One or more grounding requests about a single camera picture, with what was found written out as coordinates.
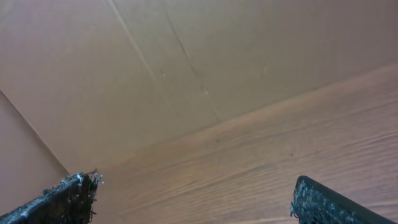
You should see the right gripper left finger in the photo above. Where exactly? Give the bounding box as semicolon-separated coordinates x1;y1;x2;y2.
1;172;103;224

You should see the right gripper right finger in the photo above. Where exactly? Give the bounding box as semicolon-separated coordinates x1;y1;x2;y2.
290;175;397;224

